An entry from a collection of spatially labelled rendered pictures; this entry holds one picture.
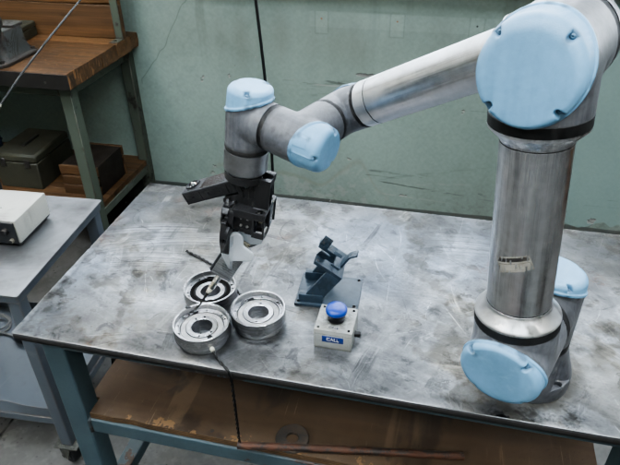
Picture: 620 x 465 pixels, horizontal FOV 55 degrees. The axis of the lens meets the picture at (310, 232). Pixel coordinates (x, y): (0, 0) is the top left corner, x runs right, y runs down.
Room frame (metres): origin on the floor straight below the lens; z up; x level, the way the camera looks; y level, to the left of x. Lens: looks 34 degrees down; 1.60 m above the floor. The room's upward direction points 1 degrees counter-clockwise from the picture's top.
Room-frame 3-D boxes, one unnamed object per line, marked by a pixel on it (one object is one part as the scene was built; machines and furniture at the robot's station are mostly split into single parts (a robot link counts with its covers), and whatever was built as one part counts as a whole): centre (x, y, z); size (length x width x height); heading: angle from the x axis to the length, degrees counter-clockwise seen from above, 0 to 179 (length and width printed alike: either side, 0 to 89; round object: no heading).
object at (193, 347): (0.83, 0.20, 0.82); 0.10 x 0.10 x 0.04
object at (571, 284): (0.73, -0.37, 0.97); 0.13 x 0.12 x 0.14; 144
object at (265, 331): (0.86, 0.10, 0.82); 0.10 x 0.10 x 0.04
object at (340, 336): (0.82, -0.05, 0.82); 0.08 x 0.07 x 0.05; 76
